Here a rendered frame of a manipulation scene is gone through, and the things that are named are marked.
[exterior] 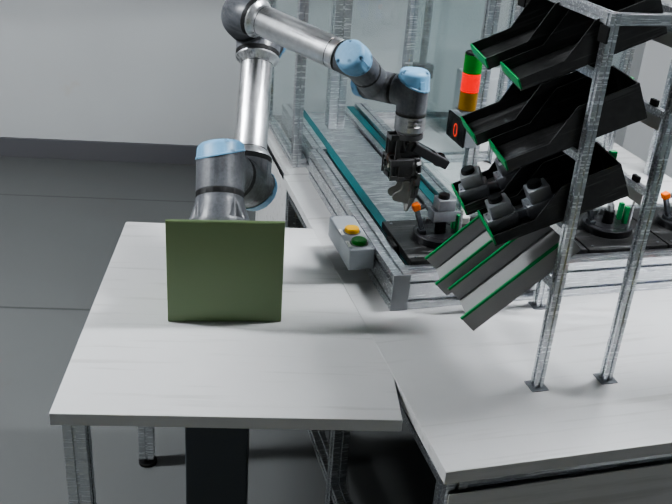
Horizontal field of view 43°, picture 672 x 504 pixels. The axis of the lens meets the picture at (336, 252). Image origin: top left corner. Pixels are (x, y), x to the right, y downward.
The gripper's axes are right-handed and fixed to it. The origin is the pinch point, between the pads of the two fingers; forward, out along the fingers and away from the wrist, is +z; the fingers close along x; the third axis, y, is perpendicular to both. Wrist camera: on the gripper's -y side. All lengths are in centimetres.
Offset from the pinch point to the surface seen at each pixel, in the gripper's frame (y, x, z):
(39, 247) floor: 107, -205, 106
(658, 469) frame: -31, 75, 28
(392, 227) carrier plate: 0.9, -7.7, 9.6
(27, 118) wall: 117, -332, 82
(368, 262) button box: 10.1, 2.0, 14.6
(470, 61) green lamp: -19.6, -17.1, -32.9
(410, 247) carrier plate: 0.1, 4.6, 9.6
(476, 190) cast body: -3.9, 28.9, -16.1
